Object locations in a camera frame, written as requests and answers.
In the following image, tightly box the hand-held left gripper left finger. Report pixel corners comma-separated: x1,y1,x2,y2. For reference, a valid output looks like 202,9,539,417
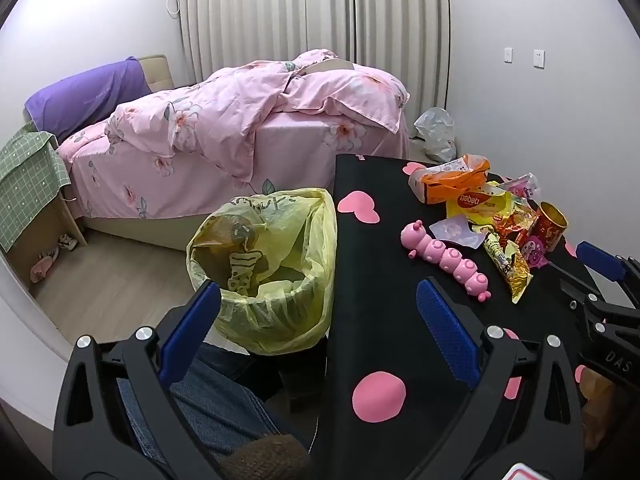
52,281,223,480

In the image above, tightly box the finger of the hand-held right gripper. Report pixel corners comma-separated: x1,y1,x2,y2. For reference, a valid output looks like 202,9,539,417
575,241,640,308
547,261,603,323

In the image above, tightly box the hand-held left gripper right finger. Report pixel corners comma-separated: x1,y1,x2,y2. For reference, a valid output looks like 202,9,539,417
405,279,586,480

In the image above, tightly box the pink round packet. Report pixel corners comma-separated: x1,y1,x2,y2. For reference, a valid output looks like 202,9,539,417
522,234,552,267

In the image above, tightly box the red and gold can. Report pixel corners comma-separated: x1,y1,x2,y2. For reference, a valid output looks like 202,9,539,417
530,201,569,256

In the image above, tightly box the gold foil wrapper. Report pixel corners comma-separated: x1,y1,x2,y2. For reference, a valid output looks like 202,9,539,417
501,240,532,305

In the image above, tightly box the white stick packet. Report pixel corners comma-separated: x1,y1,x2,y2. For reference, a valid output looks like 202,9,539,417
482,232,516,275

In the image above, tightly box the red orange foil wrapper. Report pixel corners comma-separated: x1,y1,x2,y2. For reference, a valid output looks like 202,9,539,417
492,210,539,242

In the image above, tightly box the lilac translucent wrapper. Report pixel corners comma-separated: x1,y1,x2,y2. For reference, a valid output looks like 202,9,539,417
429,214,488,250

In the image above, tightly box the pink clear packet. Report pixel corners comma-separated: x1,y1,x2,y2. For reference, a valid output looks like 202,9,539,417
500,173,542,202

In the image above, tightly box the yellow snack packet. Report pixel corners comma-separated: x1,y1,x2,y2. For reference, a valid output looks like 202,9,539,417
446,185,531,233

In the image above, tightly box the waste bin with yellow bag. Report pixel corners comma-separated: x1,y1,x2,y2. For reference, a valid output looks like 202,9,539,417
186,187,337,356

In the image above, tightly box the orange snack packet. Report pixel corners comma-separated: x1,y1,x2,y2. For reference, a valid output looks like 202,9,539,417
407,154,491,205

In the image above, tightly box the person's right hand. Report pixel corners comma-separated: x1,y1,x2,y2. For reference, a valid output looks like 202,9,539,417
581,367,617,413

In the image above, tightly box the person's leg in jeans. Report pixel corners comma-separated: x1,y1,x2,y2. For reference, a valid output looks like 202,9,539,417
116,344,301,467

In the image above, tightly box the pink caterpillar toy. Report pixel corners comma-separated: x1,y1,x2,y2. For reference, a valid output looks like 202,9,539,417
400,221,493,303

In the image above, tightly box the black mat with pink print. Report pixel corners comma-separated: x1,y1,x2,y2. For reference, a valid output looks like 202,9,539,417
309,154,640,480

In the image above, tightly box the pink slipper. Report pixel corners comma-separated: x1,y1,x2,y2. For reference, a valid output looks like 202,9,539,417
30,254,59,282

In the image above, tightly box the wooden nightstand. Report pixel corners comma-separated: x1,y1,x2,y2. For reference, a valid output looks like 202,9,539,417
0,187,89,288

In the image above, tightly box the white plastic bag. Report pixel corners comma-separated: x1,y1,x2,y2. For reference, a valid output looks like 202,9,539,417
413,107,457,163

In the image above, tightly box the bed with pink sheet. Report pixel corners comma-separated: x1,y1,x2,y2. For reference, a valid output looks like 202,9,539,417
56,110,412,254

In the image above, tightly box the green checked cloth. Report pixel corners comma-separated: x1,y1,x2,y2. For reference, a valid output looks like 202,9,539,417
0,124,72,253

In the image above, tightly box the purple pillow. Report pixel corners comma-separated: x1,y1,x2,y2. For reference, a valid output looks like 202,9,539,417
24,56,153,141

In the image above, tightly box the beige headboard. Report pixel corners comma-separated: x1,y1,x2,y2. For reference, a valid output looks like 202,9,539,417
137,54,176,94

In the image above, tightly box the beige pleated curtain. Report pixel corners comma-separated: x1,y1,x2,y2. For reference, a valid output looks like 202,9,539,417
177,0,451,111

